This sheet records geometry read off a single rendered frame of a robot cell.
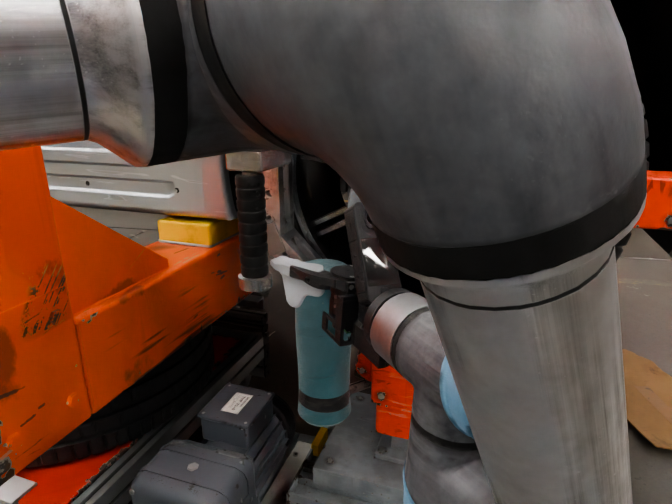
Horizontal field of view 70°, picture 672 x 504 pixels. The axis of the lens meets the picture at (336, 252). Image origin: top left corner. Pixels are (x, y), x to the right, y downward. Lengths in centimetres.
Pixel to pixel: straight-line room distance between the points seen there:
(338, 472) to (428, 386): 72
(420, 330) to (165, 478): 57
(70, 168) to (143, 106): 104
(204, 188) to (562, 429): 88
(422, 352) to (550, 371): 23
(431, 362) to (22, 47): 34
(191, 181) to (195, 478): 55
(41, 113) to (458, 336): 18
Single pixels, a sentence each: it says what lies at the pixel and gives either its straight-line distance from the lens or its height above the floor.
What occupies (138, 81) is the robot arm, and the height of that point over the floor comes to 99.
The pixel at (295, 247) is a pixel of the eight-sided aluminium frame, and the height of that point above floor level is 73.
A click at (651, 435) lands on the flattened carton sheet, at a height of 2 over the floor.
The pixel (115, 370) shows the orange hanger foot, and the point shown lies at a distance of 86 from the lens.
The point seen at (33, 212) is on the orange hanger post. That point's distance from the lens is 71.
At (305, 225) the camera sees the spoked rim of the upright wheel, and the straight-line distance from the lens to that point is 91.
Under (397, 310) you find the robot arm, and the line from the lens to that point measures 46.
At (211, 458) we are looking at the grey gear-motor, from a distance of 90.
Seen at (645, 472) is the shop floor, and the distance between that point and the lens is 168.
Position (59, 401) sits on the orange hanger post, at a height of 58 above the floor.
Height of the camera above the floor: 99
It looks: 18 degrees down
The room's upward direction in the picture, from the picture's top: straight up
